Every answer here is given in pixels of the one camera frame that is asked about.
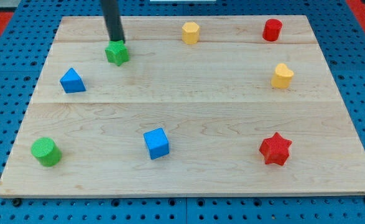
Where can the light wooden board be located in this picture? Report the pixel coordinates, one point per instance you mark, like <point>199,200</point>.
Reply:
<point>213,100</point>

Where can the blue cube block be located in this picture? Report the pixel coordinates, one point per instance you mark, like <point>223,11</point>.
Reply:
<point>157,143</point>

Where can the yellow hexagonal prism block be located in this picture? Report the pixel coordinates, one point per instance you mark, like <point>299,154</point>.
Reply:
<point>190,33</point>

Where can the green star block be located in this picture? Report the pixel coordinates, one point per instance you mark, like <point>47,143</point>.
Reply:
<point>116,52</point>

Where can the red star block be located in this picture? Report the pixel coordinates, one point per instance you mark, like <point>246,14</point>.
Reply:
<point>275,149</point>

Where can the yellow heart block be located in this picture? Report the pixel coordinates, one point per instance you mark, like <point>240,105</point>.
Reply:
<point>282,76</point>

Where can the blue triangular prism block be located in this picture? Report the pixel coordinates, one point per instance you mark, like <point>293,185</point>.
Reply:
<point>71,82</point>

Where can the red cylinder block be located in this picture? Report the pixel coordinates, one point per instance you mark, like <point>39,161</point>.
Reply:
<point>272,30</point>

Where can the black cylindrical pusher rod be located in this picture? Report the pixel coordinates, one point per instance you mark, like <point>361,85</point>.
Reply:
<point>112,18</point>

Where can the green cylinder block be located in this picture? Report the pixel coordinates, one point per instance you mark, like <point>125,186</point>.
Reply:
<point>46,151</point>

